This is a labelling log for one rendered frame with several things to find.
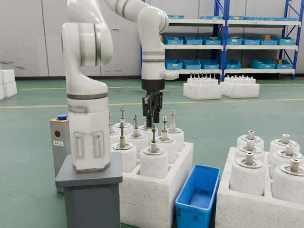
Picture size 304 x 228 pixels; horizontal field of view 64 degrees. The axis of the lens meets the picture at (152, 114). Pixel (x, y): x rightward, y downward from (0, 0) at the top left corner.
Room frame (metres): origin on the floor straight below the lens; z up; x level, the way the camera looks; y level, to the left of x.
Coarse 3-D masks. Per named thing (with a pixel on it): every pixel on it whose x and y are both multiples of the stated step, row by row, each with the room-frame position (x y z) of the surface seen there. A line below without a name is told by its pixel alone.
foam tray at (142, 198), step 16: (192, 144) 1.02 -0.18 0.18; (176, 160) 0.85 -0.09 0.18; (192, 160) 1.03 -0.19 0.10; (128, 176) 0.72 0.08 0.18; (144, 176) 0.72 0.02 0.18; (176, 176) 0.75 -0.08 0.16; (128, 192) 0.72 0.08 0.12; (144, 192) 0.70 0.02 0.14; (160, 192) 0.68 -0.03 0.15; (176, 192) 0.76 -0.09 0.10; (128, 208) 0.72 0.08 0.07; (144, 208) 0.70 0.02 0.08; (160, 208) 0.68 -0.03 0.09; (144, 224) 0.70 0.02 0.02; (160, 224) 0.68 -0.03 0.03
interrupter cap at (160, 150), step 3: (147, 147) 0.79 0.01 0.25; (150, 147) 0.79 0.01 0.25; (159, 147) 0.79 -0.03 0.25; (162, 147) 0.78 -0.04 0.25; (144, 150) 0.76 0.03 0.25; (147, 150) 0.76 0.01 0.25; (150, 150) 0.77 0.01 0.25; (159, 150) 0.77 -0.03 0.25; (162, 150) 0.76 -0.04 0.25; (147, 153) 0.73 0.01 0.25; (150, 153) 0.73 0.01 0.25; (153, 153) 0.74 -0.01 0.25; (156, 153) 0.74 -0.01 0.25; (159, 153) 0.73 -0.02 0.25; (162, 153) 0.74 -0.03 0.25
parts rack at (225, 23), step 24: (144, 0) 5.35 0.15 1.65; (216, 0) 6.11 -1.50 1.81; (288, 0) 6.38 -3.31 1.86; (192, 24) 6.09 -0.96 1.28; (216, 24) 6.15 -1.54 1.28; (240, 24) 6.27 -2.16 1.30; (264, 24) 5.76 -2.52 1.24; (288, 24) 5.81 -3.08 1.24; (168, 48) 5.42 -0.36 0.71; (192, 48) 5.50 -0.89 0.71; (216, 48) 5.58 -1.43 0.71; (240, 48) 5.65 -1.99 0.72; (264, 48) 5.74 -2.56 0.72; (288, 48) 5.82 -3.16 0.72; (192, 72) 5.50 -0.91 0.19; (216, 72) 5.58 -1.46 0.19; (240, 72) 5.66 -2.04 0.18; (264, 72) 5.75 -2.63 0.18
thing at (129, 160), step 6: (114, 150) 0.77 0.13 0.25; (120, 150) 0.77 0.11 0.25; (126, 150) 0.77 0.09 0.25; (132, 150) 0.78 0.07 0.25; (126, 156) 0.76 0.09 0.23; (132, 156) 0.78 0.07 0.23; (126, 162) 0.76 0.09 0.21; (132, 162) 0.78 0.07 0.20; (126, 168) 0.76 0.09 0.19; (132, 168) 0.78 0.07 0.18
